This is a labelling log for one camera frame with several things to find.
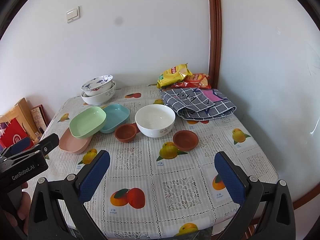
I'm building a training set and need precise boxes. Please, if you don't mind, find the pink plastic dish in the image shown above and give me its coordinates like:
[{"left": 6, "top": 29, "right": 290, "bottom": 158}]
[{"left": 59, "top": 128, "right": 92, "bottom": 154}]

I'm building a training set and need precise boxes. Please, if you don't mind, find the green plastic dish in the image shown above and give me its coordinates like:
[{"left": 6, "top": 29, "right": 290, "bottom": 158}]
[{"left": 69, "top": 106, "right": 107, "bottom": 139}]

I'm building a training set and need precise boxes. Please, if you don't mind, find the teal plastic dish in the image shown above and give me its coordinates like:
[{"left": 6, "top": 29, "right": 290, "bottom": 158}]
[{"left": 100, "top": 103, "right": 130, "bottom": 134}]

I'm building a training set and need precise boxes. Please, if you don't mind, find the brown clay saucer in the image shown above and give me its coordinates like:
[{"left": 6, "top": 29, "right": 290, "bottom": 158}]
[
  {"left": 114, "top": 123, "right": 140, "bottom": 143},
  {"left": 173, "top": 130, "right": 199, "bottom": 152}
]

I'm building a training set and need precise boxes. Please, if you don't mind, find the person's left hand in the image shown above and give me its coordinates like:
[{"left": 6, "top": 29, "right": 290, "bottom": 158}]
[{"left": 4, "top": 182, "right": 31, "bottom": 236}]

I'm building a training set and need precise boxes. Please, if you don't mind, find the red paper bag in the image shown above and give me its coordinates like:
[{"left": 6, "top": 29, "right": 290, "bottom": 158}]
[{"left": 0, "top": 118, "right": 34, "bottom": 150}]

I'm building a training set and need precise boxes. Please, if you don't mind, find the patterned framed box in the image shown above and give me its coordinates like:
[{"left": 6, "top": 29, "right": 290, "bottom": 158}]
[{"left": 30, "top": 105, "right": 48, "bottom": 134}]

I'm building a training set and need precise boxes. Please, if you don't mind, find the brown cardboard box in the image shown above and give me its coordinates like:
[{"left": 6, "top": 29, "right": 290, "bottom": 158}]
[{"left": 1, "top": 98, "right": 39, "bottom": 141}]

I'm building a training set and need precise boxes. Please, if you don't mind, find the large white ceramic bowl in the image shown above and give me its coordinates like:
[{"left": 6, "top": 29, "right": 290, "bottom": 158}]
[{"left": 81, "top": 81, "right": 116, "bottom": 106}]

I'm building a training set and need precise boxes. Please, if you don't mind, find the blue patterned porcelain bowl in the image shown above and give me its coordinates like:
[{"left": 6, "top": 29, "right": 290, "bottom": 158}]
[{"left": 81, "top": 75, "right": 113, "bottom": 96}]

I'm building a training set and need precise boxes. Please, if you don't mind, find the fruit print tablecloth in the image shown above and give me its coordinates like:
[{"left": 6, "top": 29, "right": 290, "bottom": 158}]
[{"left": 22, "top": 83, "right": 279, "bottom": 240}]

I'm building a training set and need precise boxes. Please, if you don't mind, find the grey checked folded cloth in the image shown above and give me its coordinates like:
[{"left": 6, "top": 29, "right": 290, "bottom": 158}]
[{"left": 160, "top": 88, "right": 236, "bottom": 121}]

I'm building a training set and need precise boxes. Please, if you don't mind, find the yellow chips bag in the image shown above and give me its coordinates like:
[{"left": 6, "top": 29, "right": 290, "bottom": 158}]
[{"left": 157, "top": 64, "right": 192, "bottom": 88}]

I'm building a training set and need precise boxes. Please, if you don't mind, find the red chips bag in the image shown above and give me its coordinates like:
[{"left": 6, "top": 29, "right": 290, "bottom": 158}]
[{"left": 170, "top": 73, "right": 211, "bottom": 89}]

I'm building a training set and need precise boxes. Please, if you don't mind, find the white wall light switch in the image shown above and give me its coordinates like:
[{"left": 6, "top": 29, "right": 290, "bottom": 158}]
[{"left": 66, "top": 6, "right": 80, "bottom": 23}]

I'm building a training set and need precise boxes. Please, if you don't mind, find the brown wooden door frame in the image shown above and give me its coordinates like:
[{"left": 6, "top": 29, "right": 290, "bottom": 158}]
[{"left": 208, "top": 0, "right": 222, "bottom": 88}]

